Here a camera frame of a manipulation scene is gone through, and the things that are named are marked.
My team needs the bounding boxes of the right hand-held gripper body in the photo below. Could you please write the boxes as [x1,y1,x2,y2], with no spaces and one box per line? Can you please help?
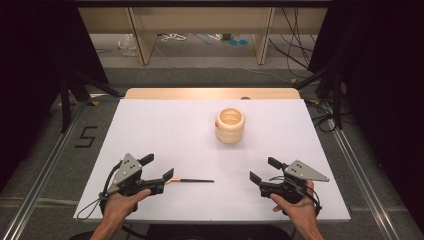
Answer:
[259,159,331,205]

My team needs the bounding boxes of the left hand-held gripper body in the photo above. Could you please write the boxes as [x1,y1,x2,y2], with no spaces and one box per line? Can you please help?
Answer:
[105,153,165,198]

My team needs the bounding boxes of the black-handled makeup brush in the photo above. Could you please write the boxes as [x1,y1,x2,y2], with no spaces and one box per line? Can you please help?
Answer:
[165,177,215,185]

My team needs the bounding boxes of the cream ribbed holder cup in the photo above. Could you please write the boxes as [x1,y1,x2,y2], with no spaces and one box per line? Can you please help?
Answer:
[214,107,247,145]

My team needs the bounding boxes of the person's left hand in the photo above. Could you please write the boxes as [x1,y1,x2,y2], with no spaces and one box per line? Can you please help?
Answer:
[99,188,152,223]

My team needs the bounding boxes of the person's right hand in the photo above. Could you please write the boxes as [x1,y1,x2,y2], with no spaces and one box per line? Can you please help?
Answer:
[269,179,321,231]

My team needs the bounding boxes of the white board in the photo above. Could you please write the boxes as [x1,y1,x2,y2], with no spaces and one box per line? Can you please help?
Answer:
[73,98,352,224]

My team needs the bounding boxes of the person's dark clothing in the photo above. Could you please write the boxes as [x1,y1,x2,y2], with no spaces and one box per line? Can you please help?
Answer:
[68,224,293,240]

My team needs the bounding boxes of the black metal stand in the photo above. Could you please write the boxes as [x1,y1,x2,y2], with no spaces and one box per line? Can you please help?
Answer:
[59,68,122,134]
[293,61,345,131]

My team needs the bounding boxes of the light wooden table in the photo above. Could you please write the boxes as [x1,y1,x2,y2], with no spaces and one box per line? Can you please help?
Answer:
[124,87,302,100]

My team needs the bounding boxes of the clear plastic bag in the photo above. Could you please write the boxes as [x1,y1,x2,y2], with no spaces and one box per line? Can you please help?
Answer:
[117,33,139,57]

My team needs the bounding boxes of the black curtain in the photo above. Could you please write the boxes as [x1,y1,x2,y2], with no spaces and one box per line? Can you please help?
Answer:
[307,0,424,233]
[0,0,110,194]

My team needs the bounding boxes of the light wooden shelf unit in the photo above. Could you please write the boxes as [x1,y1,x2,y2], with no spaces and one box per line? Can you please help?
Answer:
[78,7,329,66]

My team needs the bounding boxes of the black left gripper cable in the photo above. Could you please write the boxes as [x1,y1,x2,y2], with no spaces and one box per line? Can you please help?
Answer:
[76,160,123,221]

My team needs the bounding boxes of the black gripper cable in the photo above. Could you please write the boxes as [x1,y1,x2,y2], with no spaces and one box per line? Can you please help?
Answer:
[76,160,123,221]
[269,175,323,214]

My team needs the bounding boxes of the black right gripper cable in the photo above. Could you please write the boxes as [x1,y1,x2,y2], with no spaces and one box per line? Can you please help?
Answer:
[269,175,323,214]

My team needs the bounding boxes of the black floor cables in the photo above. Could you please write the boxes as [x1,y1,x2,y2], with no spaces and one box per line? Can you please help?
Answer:
[304,99,336,133]

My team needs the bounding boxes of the aluminium floor rail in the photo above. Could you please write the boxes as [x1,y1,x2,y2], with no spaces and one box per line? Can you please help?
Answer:
[0,99,88,240]
[326,101,403,240]

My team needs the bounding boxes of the bundle of black hanging cables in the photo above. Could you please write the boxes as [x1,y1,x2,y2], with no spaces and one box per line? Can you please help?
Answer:
[268,7,318,72]

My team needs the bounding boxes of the white coiled cable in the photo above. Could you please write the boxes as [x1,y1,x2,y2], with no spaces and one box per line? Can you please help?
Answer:
[160,32,188,43]

